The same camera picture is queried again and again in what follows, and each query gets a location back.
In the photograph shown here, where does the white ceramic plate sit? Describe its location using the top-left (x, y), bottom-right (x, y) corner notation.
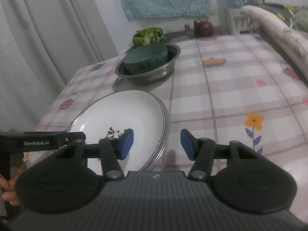
top-left (68, 90), bottom-right (169, 173)

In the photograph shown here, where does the deep steel bowl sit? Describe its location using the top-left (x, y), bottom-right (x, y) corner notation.
top-left (114, 42), bottom-right (182, 86)

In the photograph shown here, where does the green ceramic bowl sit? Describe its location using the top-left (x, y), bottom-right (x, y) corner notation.
top-left (123, 43), bottom-right (168, 75)

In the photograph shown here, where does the person's left hand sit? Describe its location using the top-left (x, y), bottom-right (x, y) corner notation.
top-left (0, 175), bottom-right (20, 206)

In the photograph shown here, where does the checked floral tablecloth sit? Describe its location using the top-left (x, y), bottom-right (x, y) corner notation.
top-left (22, 33), bottom-right (308, 222)

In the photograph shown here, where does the white curtain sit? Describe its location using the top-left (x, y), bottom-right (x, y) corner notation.
top-left (1, 0), bottom-right (117, 132)

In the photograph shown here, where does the green leafy lettuce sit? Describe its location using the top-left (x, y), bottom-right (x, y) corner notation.
top-left (132, 27), bottom-right (167, 49)

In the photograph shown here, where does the dark red onion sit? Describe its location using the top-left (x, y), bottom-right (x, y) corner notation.
top-left (194, 20), bottom-right (214, 38)

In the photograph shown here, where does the red bottle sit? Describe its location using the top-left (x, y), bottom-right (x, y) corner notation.
top-left (184, 24), bottom-right (191, 30)

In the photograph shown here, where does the white water dispenser stand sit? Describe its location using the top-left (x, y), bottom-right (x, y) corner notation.
top-left (217, 0), bottom-right (249, 35)

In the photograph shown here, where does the white rolled bed edge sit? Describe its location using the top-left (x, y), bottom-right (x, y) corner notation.
top-left (240, 5), bottom-right (307, 83)

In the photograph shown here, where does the dark grey bed blanket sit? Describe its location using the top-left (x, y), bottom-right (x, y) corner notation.
top-left (258, 3), bottom-right (307, 26)

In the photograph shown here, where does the green patterned pillow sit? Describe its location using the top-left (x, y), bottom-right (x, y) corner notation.
top-left (292, 10), bottom-right (308, 33)

